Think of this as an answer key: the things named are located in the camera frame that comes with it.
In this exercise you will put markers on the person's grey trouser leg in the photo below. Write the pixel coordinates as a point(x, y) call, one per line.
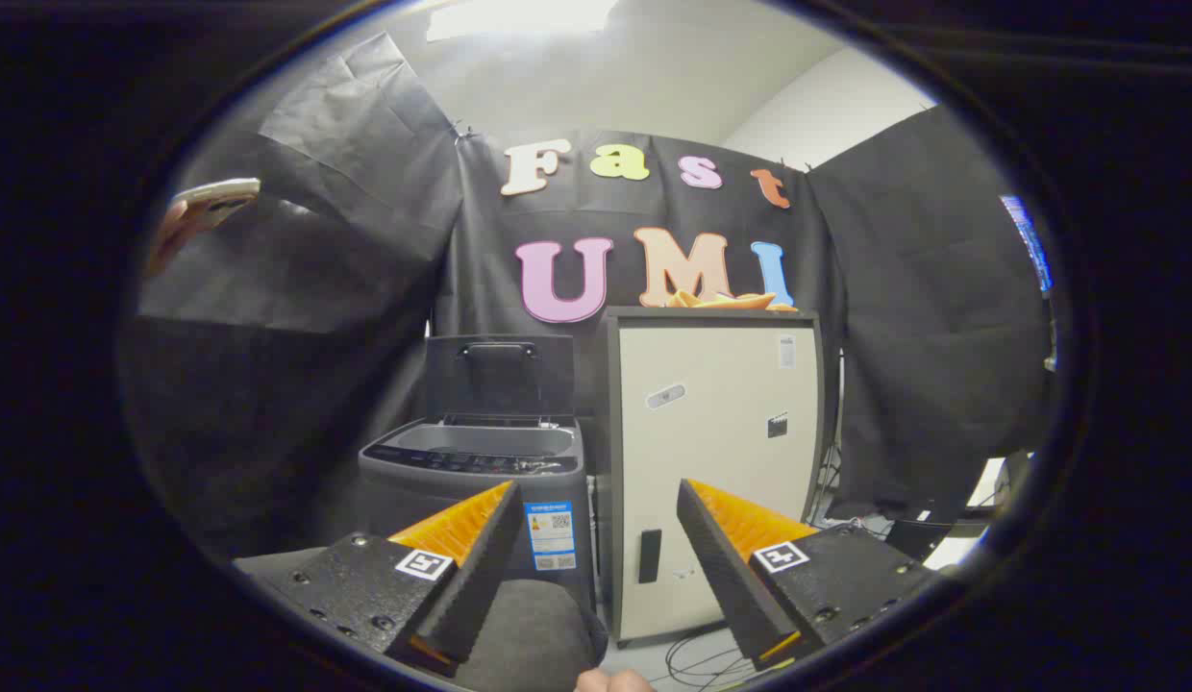
point(529, 625)

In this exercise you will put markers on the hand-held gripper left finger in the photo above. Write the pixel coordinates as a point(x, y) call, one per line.
point(481, 567)

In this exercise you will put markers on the pale smartphone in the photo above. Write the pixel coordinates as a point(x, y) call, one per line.
point(207, 202)

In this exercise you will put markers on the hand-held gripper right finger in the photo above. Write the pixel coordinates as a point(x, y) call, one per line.
point(726, 567)

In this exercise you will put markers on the grey washing machine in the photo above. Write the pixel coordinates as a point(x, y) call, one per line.
point(413, 482)

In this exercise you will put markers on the cream cabinet with dark frame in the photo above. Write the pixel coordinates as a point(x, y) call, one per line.
point(711, 404)

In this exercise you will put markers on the dark box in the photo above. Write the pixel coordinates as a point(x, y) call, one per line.
point(918, 538)

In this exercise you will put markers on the orange shirt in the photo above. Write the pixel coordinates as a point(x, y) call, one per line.
point(726, 302)

